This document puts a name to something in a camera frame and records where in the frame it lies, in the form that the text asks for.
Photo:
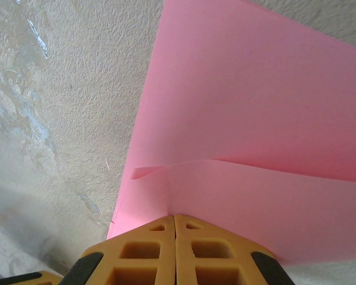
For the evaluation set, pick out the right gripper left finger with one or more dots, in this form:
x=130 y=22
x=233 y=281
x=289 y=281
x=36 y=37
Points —
x=142 y=255

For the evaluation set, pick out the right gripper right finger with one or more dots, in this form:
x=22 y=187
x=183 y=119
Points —
x=213 y=255

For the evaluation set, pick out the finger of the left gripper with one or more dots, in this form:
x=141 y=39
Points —
x=44 y=278

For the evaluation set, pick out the pink cloth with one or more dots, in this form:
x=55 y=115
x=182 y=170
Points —
x=240 y=104

